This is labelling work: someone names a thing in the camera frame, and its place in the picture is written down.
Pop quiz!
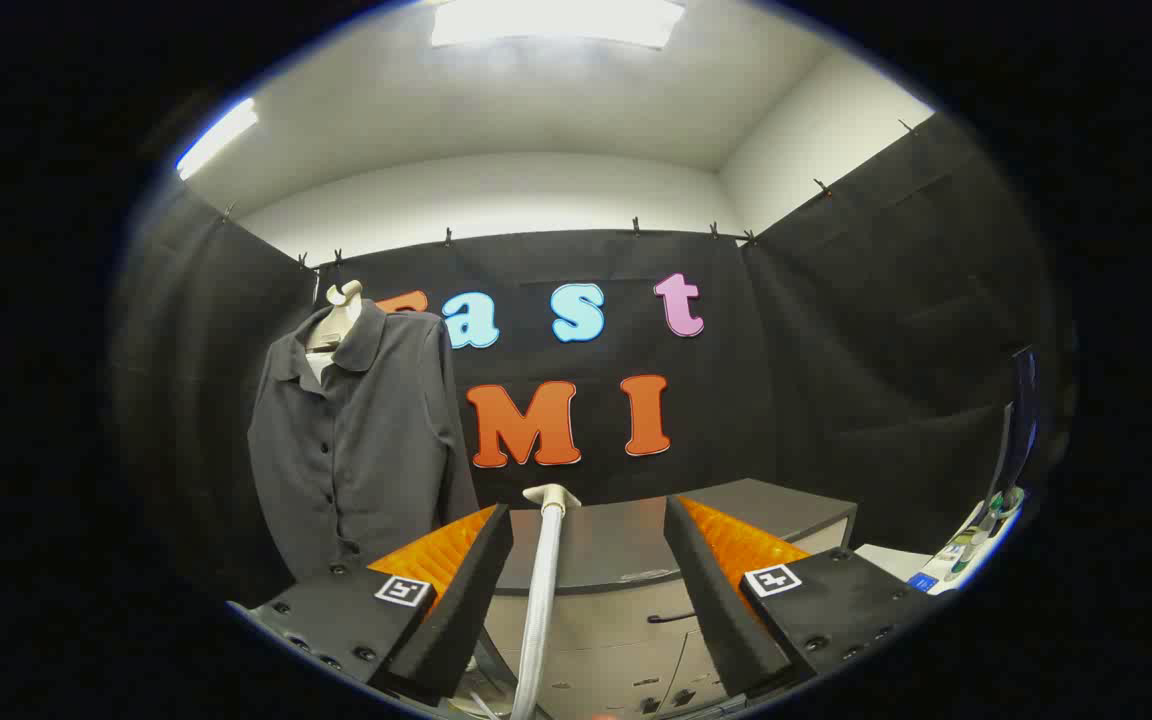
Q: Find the cream garment hanger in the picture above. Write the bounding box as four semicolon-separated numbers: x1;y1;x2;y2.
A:
306;280;365;386

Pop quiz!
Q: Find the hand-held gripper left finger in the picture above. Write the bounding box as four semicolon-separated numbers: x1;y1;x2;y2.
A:
231;503;515;707

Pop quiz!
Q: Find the dark grey button shirt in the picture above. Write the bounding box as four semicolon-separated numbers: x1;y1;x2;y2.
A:
248;298;482;581

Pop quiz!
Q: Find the grey cabinet with drawers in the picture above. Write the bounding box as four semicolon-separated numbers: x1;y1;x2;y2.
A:
476;478;859;720

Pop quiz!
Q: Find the white garment steamer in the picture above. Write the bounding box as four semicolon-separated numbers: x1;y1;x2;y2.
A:
508;484;582;720

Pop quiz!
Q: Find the large ceiling light panel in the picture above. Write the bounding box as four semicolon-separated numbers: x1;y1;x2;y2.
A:
429;0;687;49

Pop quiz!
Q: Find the row of black cloth clips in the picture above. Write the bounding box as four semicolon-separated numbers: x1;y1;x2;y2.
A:
221;118;922;271

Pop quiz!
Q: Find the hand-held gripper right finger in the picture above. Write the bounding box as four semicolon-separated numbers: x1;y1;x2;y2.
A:
663;495;937;701

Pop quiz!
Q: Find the narrow ceiling light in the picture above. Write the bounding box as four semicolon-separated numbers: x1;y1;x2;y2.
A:
176;98;260;181

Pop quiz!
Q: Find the black backdrop cloth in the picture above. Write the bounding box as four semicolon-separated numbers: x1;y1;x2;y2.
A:
111;110;1067;611

